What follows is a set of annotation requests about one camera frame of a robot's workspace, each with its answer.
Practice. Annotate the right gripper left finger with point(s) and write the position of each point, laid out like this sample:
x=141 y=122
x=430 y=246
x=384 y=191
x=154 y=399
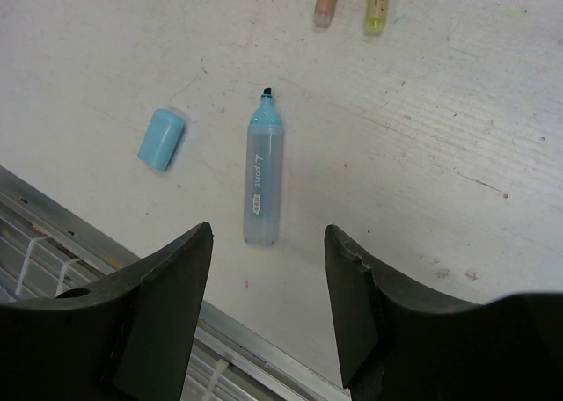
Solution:
x=127 y=336

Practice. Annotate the light blue highlighter marker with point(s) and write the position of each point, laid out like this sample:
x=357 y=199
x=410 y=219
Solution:
x=263 y=173

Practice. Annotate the light blue marker cap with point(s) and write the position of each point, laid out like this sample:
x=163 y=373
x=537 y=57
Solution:
x=161 y=139

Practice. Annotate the orange thin highlighter pen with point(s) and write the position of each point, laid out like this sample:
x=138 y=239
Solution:
x=324 y=12

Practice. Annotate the yellow thin highlighter pen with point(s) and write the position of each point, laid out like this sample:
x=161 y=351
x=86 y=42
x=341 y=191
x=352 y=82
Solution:
x=375 y=17

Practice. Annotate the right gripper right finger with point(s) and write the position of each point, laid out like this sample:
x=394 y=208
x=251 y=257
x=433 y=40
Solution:
x=398 y=339

